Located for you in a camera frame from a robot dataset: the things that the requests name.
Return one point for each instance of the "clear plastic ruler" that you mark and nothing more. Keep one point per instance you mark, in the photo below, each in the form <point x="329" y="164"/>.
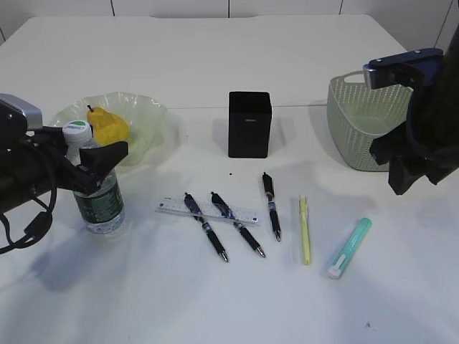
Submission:
<point x="178" y="207"/>

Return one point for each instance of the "green wavy glass plate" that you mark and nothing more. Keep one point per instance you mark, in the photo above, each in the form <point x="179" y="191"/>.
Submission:
<point x="150" y="135"/>

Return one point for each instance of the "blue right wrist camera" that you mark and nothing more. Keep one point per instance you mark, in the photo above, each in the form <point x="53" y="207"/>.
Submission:
<point x="410" y="69"/>

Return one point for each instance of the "green plastic woven basket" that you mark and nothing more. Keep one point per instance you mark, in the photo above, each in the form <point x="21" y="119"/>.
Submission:
<point x="357" y="115"/>

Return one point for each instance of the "black pen right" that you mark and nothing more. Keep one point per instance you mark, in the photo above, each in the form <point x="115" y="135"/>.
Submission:
<point x="269" y="192"/>

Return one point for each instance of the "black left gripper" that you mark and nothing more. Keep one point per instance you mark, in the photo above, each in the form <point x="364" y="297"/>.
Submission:
<point x="37" y="164"/>

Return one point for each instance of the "yellow pen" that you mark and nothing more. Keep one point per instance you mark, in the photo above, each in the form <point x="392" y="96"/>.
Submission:
<point x="305" y="241"/>

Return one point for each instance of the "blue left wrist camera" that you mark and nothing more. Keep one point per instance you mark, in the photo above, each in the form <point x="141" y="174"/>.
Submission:
<point x="22" y="109"/>

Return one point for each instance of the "clear plastic water bottle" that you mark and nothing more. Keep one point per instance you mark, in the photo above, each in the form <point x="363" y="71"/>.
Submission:
<point x="102" y="211"/>

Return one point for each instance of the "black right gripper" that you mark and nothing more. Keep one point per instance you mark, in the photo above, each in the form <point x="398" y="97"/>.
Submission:
<point x="426" y="143"/>

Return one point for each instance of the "teal eraser pen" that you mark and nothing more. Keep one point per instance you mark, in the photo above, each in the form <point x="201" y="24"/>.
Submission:
<point x="343" y="258"/>

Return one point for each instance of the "black square pen holder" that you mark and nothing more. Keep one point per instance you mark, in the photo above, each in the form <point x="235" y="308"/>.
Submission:
<point x="250" y="117"/>

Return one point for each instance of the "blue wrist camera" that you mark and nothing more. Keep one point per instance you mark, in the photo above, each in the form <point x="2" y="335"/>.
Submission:
<point x="22" y="109"/>
<point x="410" y="69"/>

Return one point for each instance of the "black pen middle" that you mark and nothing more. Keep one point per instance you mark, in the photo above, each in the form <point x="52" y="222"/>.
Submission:
<point x="244" y="232"/>

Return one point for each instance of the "black pen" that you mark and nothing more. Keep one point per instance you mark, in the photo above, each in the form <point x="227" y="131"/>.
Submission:
<point x="193" y="207"/>
<point x="269" y="192"/>
<point x="244" y="232"/>

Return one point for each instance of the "black pen left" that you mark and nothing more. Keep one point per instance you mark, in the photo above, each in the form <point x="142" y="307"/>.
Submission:
<point x="193" y="207"/>

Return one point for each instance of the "yellow pear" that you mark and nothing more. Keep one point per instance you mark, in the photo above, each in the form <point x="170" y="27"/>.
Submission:
<point x="108" y="128"/>

